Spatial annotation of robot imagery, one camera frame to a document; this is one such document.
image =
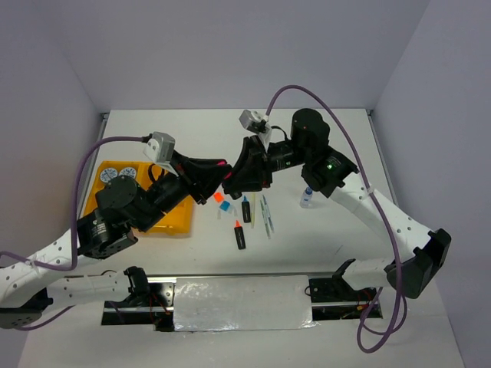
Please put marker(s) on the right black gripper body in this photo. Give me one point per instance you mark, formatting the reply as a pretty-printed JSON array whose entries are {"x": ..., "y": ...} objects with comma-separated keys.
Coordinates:
[{"x": 281, "y": 154}]

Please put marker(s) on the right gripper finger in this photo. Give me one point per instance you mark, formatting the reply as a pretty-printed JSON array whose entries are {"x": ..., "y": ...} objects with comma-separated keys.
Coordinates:
[
  {"x": 251, "y": 162},
  {"x": 235, "y": 189}
]

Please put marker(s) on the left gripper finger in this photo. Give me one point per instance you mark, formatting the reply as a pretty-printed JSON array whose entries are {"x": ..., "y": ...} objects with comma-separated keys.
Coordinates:
[
  {"x": 183, "y": 164},
  {"x": 205, "y": 181}
]

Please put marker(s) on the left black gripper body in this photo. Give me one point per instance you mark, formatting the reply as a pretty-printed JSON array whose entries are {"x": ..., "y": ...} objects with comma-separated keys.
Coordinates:
[{"x": 173, "y": 190}]

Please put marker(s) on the orange highlighter cap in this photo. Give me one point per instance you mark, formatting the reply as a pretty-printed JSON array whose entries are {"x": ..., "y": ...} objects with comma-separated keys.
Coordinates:
[{"x": 218, "y": 197}]

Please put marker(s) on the pink black highlighter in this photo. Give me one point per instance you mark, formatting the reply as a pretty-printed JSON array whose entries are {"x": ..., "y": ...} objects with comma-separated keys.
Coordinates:
[{"x": 227, "y": 166}]

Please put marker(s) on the orange black highlighter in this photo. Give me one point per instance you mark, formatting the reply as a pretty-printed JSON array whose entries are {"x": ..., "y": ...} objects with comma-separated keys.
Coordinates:
[{"x": 240, "y": 237}]

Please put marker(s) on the blue round tin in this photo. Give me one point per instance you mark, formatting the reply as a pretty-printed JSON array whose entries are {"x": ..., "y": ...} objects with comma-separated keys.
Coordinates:
[{"x": 128, "y": 171}]

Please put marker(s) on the grey-blue round tin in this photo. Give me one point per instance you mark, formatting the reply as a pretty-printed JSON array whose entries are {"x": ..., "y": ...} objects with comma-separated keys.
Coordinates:
[{"x": 107, "y": 175}]

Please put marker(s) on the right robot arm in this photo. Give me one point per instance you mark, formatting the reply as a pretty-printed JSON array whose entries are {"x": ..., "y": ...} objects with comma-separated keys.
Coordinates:
[{"x": 421, "y": 251}]

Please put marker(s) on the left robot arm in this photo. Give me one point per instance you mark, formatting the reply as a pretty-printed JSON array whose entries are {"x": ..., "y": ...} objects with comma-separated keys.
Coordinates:
[{"x": 32, "y": 287}]

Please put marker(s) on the blue tipped black highlighter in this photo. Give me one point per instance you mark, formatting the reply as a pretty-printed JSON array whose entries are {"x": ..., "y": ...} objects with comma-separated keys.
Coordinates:
[{"x": 246, "y": 211}]

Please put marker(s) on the yellow thin pen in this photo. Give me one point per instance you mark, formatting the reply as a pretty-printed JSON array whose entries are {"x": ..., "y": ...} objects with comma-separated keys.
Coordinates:
[{"x": 252, "y": 207}]

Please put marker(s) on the blue highlighter cap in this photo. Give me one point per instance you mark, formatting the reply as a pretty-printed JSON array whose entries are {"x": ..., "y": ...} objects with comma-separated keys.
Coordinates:
[{"x": 227, "y": 207}]

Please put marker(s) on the white pen right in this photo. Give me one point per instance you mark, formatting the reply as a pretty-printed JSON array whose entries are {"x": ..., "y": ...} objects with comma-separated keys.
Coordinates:
[{"x": 268, "y": 213}]

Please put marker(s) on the white pen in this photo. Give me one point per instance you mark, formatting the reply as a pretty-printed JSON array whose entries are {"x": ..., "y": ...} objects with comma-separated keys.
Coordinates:
[
  {"x": 265, "y": 219},
  {"x": 268, "y": 213}
]

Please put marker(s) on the orange plastic sorting tray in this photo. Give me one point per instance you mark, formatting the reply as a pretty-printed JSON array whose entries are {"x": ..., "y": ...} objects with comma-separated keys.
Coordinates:
[{"x": 176, "y": 222}]

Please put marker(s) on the white pen left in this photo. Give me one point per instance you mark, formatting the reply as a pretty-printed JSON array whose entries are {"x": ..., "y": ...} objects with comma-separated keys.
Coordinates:
[{"x": 265, "y": 219}]

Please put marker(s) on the small clear spray bottle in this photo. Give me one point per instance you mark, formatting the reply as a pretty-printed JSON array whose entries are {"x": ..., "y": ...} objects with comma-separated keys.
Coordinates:
[{"x": 306, "y": 198}]

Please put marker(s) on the silver foil covered plate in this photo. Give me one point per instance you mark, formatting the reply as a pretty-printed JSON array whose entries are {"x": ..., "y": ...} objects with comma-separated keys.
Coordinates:
[{"x": 226, "y": 304}]

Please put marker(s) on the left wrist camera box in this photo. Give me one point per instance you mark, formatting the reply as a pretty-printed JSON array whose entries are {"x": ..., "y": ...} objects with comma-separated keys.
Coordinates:
[{"x": 159, "y": 150}]

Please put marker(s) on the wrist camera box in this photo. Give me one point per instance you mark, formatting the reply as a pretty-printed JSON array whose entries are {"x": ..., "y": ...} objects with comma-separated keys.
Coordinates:
[
  {"x": 258, "y": 124},
  {"x": 159, "y": 150}
]

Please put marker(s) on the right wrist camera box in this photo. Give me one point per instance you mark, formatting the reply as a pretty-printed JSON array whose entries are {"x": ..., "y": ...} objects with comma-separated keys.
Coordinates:
[{"x": 258, "y": 124}]

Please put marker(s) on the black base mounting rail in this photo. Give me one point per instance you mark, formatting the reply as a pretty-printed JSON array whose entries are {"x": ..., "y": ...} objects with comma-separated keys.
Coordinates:
[{"x": 329, "y": 301}]

